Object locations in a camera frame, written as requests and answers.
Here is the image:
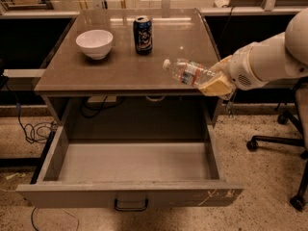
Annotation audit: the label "white ceramic bowl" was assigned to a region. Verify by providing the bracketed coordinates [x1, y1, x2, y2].
[76, 30, 114, 60]

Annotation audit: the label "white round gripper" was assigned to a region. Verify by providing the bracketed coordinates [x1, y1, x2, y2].
[198, 42, 266, 96]

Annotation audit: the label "open grey top drawer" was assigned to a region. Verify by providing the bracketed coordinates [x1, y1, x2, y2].
[15, 99, 245, 209]

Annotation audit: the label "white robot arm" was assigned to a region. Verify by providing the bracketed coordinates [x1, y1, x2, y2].
[198, 9, 308, 99]

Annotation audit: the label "black drawer handle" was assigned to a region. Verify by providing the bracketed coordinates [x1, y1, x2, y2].
[114, 198, 148, 212]

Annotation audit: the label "black office chair base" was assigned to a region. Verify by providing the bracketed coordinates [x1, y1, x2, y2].
[245, 77, 308, 212]

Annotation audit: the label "black cable under cabinet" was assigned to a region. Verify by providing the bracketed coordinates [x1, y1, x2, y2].
[79, 95, 127, 119]

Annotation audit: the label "grey cabinet with glossy top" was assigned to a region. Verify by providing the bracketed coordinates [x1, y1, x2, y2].
[35, 9, 218, 120]

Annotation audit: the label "dark blue soda can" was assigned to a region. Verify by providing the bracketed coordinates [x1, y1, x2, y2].
[133, 15, 152, 55]

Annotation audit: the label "clear plastic water bottle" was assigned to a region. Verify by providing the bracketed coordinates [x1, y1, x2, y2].
[163, 59, 216, 88]

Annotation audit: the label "blue cable on floor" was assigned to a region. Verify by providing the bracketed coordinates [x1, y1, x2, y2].
[4, 82, 59, 145]

